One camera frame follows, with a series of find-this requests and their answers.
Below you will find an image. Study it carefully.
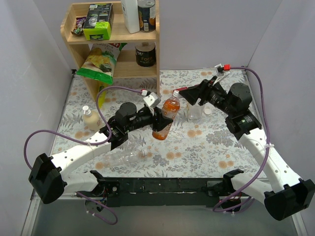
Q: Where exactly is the white carton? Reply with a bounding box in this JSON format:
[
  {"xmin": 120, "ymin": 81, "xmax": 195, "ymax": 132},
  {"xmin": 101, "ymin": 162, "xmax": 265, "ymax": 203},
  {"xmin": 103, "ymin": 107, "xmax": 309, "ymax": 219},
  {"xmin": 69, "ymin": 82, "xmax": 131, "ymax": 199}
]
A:
[{"xmin": 121, "ymin": 0, "xmax": 140, "ymax": 34}]

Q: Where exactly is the aluminium table edge rail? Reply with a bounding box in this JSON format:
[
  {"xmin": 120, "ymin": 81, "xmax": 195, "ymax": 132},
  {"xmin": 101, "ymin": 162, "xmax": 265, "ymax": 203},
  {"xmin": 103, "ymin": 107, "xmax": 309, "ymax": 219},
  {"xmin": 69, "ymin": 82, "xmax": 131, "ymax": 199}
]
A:
[{"xmin": 21, "ymin": 189, "xmax": 74, "ymax": 236}]

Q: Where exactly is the white bottle cap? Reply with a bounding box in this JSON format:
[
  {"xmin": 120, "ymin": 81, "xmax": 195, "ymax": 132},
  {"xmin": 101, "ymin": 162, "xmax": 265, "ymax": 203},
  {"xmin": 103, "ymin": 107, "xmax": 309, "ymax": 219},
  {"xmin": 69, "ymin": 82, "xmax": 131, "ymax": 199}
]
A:
[{"xmin": 204, "ymin": 108, "xmax": 212, "ymax": 115}]

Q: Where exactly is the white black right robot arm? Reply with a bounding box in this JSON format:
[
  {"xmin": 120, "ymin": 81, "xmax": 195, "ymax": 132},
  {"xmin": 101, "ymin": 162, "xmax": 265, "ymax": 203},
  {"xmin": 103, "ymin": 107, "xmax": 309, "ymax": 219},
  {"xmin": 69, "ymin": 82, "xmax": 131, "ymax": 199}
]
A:
[{"xmin": 179, "ymin": 79, "xmax": 315, "ymax": 221}]

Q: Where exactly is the purple candy packet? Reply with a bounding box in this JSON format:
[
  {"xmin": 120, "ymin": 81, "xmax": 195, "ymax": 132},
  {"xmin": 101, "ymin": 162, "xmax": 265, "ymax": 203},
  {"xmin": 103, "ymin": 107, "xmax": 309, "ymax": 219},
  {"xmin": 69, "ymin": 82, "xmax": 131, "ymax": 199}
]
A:
[{"xmin": 71, "ymin": 17, "xmax": 86, "ymax": 36}]

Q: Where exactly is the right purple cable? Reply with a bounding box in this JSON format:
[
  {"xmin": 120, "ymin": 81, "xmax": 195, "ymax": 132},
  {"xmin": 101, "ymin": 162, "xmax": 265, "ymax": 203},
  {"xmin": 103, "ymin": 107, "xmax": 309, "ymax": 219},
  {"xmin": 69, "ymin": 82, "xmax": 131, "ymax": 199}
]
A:
[{"xmin": 212, "ymin": 66, "xmax": 271, "ymax": 213}]

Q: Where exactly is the yellow green snack packet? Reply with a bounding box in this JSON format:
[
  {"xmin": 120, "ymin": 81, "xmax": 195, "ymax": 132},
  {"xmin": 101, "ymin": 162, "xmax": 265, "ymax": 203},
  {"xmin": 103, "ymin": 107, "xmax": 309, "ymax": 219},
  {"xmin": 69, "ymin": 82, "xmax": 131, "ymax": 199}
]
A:
[{"xmin": 98, "ymin": 82, "xmax": 108, "ymax": 109}]

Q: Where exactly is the clear bottle lying flat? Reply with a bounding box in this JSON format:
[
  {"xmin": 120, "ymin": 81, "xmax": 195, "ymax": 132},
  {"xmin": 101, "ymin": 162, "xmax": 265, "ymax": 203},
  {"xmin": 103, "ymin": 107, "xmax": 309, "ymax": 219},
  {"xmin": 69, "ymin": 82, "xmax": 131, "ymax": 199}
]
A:
[{"xmin": 100, "ymin": 141, "xmax": 148, "ymax": 168}]

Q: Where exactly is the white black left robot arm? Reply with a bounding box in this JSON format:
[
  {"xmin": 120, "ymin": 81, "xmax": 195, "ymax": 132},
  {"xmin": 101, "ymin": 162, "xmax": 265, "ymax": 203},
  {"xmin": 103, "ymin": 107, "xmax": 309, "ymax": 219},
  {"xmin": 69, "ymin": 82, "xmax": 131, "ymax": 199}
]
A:
[{"xmin": 29, "ymin": 102, "xmax": 173, "ymax": 204}]

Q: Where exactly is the red toothpaste box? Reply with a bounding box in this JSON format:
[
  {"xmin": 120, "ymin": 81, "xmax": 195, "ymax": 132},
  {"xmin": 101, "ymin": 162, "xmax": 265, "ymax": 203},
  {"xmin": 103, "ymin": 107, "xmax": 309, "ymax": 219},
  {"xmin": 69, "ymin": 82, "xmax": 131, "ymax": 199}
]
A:
[{"xmin": 175, "ymin": 87, "xmax": 188, "ymax": 91}]

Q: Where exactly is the clear plastic bottle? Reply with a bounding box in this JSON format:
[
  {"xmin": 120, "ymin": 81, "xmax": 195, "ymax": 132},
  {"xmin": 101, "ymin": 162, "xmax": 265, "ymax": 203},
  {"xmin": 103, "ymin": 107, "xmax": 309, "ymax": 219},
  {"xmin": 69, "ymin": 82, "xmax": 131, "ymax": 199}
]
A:
[{"xmin": 186, "ymin": 102, "xmax": 205, "ymax": 121}]

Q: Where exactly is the green cassava chips bag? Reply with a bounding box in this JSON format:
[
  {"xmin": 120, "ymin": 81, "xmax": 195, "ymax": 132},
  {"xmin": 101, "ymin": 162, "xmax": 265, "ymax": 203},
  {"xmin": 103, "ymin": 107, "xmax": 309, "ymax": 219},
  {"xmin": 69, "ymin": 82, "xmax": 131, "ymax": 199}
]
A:
[{"xmin": 77, "ymin": 43, "xmax": 127, "ymax": 85}]

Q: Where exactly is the tin can orange label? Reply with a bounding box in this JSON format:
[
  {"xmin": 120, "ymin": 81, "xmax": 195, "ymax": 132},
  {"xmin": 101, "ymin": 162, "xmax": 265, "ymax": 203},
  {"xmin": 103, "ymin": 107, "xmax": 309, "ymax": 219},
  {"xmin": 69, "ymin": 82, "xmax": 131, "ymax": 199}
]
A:
[{"xmin": 137, "ymin": 0, "xmax": 156, "ymax": 32}]

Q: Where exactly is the beige soap pump bottle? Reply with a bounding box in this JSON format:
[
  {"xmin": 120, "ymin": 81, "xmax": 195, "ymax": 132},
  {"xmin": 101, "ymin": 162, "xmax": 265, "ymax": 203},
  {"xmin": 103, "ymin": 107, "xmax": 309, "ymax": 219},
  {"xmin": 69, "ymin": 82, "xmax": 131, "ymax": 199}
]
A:
[{"xmin": 82, "ymin": 105, "xmax": 102, "ymax": 132}]

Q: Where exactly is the wooden shelf unit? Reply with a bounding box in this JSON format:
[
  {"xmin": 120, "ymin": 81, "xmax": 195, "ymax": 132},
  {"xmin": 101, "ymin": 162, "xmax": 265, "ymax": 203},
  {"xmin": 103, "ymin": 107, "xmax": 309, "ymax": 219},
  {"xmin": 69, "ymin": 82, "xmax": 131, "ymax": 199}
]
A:
[{"xmin": 60, "ymin": 0, "xmax": 161, "ymax": 104}]

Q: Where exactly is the orange juice bottle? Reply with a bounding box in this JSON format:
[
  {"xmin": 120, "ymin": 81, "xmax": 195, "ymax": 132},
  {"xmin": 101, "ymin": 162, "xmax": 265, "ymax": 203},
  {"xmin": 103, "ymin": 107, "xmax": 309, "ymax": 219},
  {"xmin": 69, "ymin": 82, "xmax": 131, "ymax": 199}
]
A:
[{"xmin": 152, "ymin": 95, "xmax": 180, "ymax": 140}]

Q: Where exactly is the green black box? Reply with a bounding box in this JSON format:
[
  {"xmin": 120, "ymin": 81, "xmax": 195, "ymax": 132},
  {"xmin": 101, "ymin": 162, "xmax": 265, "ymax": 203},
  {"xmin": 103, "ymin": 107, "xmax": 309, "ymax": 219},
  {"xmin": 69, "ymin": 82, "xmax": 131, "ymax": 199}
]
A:
[{"xmin": 83, "ymin": 3, "xmax": 114, "ymax": 41}]

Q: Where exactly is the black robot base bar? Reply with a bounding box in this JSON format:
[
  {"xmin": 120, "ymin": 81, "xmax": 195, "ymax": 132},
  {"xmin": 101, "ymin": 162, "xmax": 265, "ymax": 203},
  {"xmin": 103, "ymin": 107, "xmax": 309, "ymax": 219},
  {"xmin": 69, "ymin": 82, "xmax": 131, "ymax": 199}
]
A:
[{"xmin": 80, "ymin": 171, "xmax": 233, "ymax": 207}]

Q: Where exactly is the black label jar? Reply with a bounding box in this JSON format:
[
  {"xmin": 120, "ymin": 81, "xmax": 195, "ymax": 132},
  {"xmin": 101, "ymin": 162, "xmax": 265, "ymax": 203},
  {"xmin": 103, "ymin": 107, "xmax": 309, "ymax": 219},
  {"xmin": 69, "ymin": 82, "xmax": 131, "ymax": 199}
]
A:
[{"xmin": 135, "ymin": 42, "xmax": 156, "ymax": 67}]

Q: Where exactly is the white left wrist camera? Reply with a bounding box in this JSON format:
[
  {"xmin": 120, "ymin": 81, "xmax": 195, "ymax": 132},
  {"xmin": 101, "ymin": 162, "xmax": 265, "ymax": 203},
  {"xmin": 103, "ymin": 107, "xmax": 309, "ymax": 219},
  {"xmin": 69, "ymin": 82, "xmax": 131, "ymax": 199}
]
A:
[{"xmin": 141, "ymin": 89, "xmax": 160, "ymax": 114}]

